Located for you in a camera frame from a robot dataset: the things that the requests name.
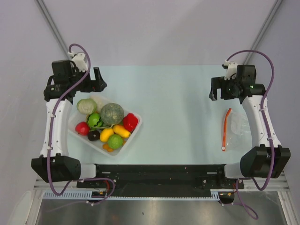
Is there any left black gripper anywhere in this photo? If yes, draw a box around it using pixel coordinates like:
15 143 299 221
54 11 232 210
69 67 106 93

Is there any toy green cabbage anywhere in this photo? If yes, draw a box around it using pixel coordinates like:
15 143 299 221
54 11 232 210
76 98 97 115

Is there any toy green watermelon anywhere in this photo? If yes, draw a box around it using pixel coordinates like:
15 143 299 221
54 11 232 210
86 112 103 128

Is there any clear zip top bag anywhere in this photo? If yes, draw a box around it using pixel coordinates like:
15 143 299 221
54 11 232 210
221 108 251 151

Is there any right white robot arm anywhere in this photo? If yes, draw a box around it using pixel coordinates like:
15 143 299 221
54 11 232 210
209 61 291 188

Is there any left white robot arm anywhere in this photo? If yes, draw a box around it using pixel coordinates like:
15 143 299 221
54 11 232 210
31 60 107 188

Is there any toy white radish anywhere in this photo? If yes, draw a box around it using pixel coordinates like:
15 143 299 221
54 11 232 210
90 95 110 113

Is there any white plastic basket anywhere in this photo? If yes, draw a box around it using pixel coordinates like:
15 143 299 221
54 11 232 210
68 93 142 157

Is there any toy red apple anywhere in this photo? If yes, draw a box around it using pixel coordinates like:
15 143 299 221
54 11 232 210
75 121 90 136

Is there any toy red bell pepper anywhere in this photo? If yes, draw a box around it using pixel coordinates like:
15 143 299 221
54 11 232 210
122 113 138 132

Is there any toy yellow lemon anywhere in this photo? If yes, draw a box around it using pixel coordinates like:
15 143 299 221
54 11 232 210
99 128 114 143

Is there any toy yellow orange mango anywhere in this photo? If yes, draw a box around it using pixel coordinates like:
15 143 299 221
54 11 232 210
113 124 131 138

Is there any toy dark purple mangosteen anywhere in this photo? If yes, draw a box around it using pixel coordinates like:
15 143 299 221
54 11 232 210
87 130 100 142

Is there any toy green lime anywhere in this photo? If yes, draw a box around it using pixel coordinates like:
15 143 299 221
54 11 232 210
107 134 123 150

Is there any toy small orange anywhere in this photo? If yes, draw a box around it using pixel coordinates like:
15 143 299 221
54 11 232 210
103 143 114 152

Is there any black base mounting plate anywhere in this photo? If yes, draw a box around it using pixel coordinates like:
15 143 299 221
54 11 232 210
76 164 245 198

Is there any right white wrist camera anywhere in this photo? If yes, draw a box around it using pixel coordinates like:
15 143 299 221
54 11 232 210
222 60 238 80

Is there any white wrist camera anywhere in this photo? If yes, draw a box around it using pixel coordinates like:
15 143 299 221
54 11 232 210
67 52 88 72
222 60 238 80

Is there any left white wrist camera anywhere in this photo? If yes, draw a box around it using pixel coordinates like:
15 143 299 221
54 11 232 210
67 52 88 72

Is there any blue slotted cable duct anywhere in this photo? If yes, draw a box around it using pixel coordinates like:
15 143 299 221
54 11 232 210
43 190 235 201

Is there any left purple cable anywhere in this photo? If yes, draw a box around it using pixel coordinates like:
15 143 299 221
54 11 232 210
46 43 116 213

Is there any purple cable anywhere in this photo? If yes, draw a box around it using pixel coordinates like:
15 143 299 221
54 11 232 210
46 43 116 213
226 50 275 220

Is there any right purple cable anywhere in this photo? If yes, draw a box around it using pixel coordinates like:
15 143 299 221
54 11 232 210
226 50 275 220

